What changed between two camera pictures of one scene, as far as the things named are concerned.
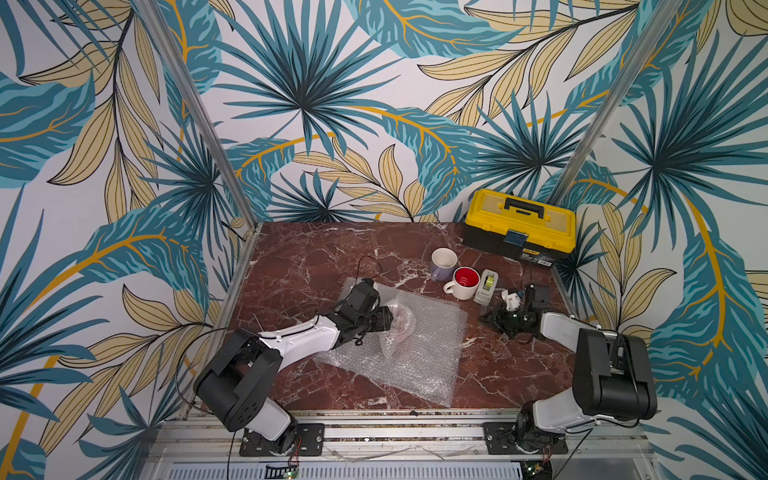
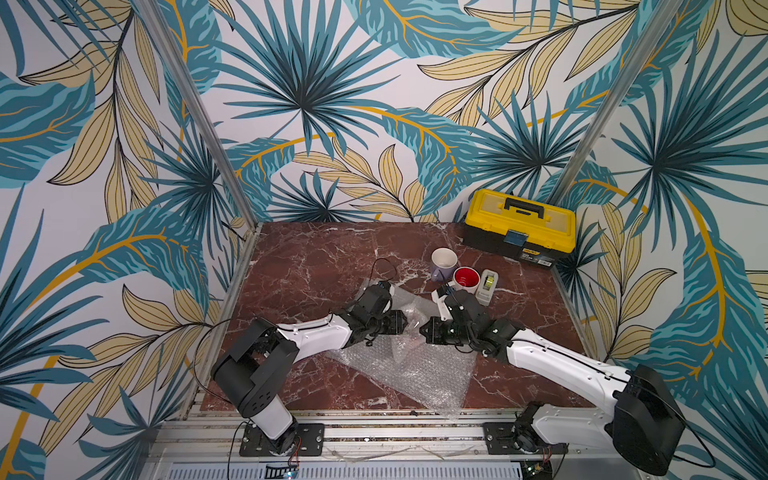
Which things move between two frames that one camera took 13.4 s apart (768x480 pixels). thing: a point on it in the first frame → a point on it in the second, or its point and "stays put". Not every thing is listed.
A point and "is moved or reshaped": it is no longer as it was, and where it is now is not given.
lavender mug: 443,263 stays put
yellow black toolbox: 522,226 stays put
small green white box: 489,280 stays put
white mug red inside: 464,284 stays put
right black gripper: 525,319 → 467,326
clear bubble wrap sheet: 418,354 is moved or reshaped
